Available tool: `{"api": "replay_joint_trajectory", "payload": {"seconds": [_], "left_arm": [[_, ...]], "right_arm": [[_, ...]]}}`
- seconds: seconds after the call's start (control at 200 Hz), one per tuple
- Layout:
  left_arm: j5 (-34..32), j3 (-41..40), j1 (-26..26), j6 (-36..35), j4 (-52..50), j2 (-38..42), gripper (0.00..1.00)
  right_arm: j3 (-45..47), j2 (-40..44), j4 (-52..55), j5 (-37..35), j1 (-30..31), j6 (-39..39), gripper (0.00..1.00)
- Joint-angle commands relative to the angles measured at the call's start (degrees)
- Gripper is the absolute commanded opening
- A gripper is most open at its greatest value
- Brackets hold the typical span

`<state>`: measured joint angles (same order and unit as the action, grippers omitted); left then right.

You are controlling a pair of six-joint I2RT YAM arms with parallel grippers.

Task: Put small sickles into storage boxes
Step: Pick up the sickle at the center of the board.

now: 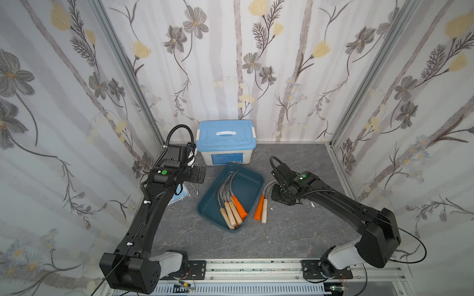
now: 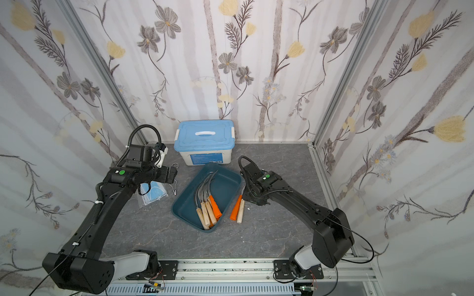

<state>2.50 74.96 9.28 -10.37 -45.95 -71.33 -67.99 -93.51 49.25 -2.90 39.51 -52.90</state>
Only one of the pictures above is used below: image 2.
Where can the teal plastic tray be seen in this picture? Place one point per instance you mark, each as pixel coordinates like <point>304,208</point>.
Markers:
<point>225,187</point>

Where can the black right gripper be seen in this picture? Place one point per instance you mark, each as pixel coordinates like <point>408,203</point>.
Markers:
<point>253,196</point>

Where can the wooden handle sickle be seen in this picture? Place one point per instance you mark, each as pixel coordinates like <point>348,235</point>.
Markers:
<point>204,195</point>
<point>197,207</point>
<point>241,212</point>
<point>206,221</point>

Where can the metal wire tongs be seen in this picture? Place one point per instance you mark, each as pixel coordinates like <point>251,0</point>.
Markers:
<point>175,166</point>

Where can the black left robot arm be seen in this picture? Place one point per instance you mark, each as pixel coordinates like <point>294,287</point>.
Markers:
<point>77,266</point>

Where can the bagged blue face masks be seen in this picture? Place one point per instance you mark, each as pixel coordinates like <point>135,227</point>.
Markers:
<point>151,192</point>

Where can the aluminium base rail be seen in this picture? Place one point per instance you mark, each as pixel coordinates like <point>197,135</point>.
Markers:
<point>248,277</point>

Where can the white box with blue lid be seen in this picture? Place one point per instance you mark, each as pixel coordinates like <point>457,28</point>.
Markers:
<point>200,142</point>

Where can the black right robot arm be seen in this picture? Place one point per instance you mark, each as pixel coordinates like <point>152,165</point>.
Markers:
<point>332,236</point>

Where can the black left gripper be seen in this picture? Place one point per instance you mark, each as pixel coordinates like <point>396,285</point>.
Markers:
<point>169,174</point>

